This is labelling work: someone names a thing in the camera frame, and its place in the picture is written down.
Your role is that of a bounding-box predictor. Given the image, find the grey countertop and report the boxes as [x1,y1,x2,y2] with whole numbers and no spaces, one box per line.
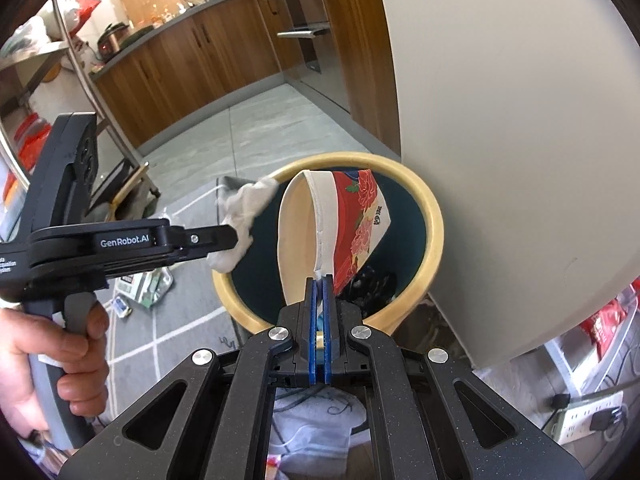
[90,0,261,81]

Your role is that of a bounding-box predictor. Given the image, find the steel built-in oven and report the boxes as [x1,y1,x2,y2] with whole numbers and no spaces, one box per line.
[262,0,351,111]

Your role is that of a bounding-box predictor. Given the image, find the white printed wrapper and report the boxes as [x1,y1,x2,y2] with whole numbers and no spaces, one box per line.
[115,267,176,318]

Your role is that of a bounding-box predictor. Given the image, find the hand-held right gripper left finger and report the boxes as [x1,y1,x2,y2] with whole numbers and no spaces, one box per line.
[57,277,321,480]

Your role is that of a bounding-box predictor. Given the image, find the orange red plastic bag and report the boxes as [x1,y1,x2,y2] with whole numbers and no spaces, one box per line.
[10,112,53,173]

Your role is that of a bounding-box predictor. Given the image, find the teal bin with yellow rim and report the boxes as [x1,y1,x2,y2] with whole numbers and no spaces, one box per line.
[212,151,445,336]

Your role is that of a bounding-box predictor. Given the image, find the person's left hand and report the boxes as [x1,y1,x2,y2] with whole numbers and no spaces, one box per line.
[0,302,111,436]

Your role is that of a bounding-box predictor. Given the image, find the white plastic packet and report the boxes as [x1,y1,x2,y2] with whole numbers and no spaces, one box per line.
[272,395,368,480]

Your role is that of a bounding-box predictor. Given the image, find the red floral paper cup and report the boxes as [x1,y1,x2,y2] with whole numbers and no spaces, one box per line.
[277,169,393,306]

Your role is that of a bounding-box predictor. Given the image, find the dark rice cooker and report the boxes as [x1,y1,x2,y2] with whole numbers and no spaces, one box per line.
[97,22,128,56]

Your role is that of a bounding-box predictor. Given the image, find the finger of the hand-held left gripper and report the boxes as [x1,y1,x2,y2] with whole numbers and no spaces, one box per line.
[169,224,241,261]

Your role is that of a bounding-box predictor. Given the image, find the wooden kitchen cabinets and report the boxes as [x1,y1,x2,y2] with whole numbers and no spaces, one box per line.
[95,0,401,156]

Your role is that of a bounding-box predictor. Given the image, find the white paper towel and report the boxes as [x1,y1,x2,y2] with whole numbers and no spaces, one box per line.
[206,176,280,275]

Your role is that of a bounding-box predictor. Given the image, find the metal shelf rack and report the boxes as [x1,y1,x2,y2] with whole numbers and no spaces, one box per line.
[0,0,161,211]

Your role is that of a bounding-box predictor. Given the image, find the white power strip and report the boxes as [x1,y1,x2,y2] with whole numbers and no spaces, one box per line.
[542,392,626,443]

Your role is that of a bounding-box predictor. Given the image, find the red snack packet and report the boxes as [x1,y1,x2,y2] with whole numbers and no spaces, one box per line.
[580,300,628,361]

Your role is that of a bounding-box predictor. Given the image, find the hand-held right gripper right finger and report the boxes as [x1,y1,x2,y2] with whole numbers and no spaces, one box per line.
[322,277,586,480]

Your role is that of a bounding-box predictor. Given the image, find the black plastic bag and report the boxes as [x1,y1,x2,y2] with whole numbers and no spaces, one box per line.
[345,265,401,311]

